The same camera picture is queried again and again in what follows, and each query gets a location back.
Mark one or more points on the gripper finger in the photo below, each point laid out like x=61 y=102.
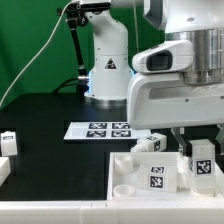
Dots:
x=180 y=140
x=220 y=137

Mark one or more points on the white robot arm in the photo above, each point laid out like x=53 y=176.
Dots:
x=178 y=83

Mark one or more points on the white square tabletop tray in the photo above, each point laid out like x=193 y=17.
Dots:
x=123 y=177

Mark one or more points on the white fiducial marker sheet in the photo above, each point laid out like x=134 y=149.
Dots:
x=103 y=130

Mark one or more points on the white left fence block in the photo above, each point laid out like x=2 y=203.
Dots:
x=4 y=169

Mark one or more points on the white front fence wall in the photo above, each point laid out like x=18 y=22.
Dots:
x=204 y=211

